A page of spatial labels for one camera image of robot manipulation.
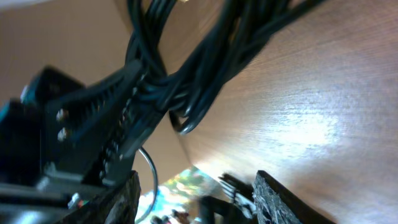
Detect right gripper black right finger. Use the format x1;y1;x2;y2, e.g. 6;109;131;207
253;170;333;224

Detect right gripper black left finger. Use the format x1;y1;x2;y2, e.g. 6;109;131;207
58;170;141;224

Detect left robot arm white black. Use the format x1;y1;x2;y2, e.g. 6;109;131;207
1;60;161;223

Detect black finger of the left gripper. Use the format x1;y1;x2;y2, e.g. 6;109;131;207
43;60;142;184
99;110;164;186

